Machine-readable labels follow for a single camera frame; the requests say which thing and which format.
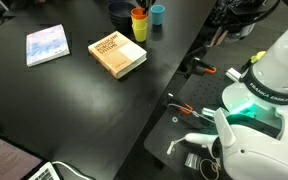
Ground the orange plastic cup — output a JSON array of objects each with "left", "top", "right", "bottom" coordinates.
[{"left": 130, "top": 7, "right": 149, "bottom": 21}]

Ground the blue plastic cup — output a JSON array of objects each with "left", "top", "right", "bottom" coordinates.
[{"left": 150, "top": 4, "right": 166, "bottom": 26}]

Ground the black bowl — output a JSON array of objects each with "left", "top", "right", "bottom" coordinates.
[{"left": 107, "top": 0, "right": 138, "bottom": 33}]

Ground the orange and white book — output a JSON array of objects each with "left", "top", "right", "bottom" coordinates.
[{"left": 87, "top": 30, "right": 148, "bottom": 80}]

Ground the black orange spring clamp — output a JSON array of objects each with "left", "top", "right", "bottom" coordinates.
[
  {"left": 189, "top": 57, "right": 218, "bottom": 75},
  {"left": 166, "top": 92, "right": 195, "bottom": 116}
]

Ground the white and blue book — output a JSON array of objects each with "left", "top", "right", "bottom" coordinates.
[{"left": 25, "top": 23, "right": 71, "bottom": 68}]

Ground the white plastic block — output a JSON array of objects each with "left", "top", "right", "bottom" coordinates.
[{"left": 225, "top": 67, "right": 244, "bottom": 83}]

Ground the yellow green plastic object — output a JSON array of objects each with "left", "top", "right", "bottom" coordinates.
[{"left": 249, "top": 50, "right": 267, "bottom": 65}]

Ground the black mounting platform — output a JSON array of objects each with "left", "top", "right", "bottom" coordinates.
[{"left": 143, "top": 44, "right": 259, "bottom": 175}]

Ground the small clear plastic bag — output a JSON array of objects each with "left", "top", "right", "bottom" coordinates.
[{"left": 184, "top": 152, "right": 200, "bottom": 170}]

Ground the tan rubber band loop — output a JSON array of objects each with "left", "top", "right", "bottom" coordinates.
[{"left": 199, "top": 157, "right": 222, "bottom": 180}]

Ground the silver open laptop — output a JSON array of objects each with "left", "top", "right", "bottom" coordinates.
[{"left": 0, "top": 125, "right": 64, "bottom": 180}]

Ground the grey cable with silver plug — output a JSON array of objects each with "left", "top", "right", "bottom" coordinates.
[{"left": 167, "top": 102, "right": 217, "bottom": 124}]

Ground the white plug with cable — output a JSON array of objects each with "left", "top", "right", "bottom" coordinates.
[{"left": 166, "top": 137, "right": 189, "bottom": 156}]

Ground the white laptop charger cable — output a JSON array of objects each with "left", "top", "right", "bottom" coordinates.
[{"left": 51, "top": 160, "right": 96, "bottom": 180}]

